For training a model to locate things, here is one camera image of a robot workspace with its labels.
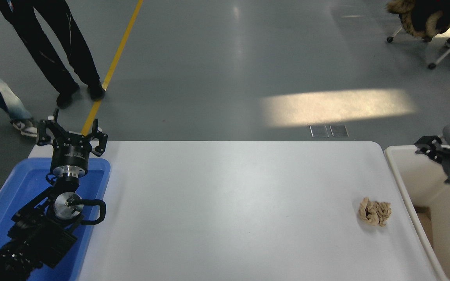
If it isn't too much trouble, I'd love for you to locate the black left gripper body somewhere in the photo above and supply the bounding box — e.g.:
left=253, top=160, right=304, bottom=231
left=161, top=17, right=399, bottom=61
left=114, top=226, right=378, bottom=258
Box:
left=51, top=135, right=93, bottom=172

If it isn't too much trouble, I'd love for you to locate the large pale bin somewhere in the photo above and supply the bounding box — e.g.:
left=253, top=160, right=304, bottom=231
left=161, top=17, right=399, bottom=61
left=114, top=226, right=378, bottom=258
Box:
left=384, top=145, right=450, bottom=281

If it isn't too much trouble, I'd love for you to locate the blue plastic tray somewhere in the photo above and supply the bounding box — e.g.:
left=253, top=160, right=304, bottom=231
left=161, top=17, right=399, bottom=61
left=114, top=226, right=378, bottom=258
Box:
left=0, top=157, right=111, bottom=281

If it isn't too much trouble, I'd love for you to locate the crumpled tan paper ball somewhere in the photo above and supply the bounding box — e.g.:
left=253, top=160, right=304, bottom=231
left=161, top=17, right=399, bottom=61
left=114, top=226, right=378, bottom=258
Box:
left=358, top=197, right=392, bottom=227

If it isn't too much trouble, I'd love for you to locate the standing person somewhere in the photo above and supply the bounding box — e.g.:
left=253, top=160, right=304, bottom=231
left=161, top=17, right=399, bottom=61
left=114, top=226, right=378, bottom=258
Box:
left=0, top=0, right=106, bottom=110

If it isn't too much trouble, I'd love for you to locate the person on wheeled chair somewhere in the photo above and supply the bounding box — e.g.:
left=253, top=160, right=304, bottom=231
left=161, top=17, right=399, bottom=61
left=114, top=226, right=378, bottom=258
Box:
left=386, top=0, right=450, bottom=39

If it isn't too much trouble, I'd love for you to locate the white wheeled chair frame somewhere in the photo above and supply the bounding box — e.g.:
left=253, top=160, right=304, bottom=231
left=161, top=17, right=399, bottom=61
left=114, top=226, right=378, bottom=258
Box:
left=386, top=23, right=450, bottom=70

